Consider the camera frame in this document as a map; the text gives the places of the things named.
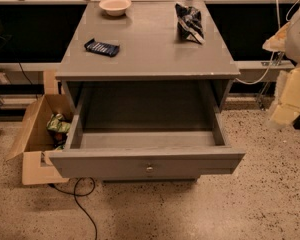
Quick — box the white hanging cable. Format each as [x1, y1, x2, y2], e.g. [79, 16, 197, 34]
[235, 0, 300, 86]

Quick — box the black floor cable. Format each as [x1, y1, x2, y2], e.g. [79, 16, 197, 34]
[48, 177, 99, 240]

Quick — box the grey top drawer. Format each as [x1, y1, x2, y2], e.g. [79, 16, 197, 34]
[51, 81, 244, 181]

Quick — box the brown cardboard box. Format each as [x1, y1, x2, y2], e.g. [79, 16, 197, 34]
[6, 94, 73, 185]

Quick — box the green snack bag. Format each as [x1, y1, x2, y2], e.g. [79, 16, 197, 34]
[47, 114, 71, 133]

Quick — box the white bowl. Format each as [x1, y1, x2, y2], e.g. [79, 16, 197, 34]
[99, 0, 131, 17]

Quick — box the metal window rail frame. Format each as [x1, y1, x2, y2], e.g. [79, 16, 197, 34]
[22, 0, 279, 82]

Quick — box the grey drawer cabinet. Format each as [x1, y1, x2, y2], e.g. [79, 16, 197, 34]
[51, 1, 244, 181]

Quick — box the dark crumpled chip bag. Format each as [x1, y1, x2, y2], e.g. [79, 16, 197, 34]
[175, 3, 205, 44]

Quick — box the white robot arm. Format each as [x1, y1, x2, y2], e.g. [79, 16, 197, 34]
[262, 7, 300, 129]

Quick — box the round metal top drawer knob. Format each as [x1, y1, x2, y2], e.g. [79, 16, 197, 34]
[146, 164, 154, 173]

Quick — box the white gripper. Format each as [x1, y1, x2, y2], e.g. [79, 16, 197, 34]
[262, 22, 300, 128]

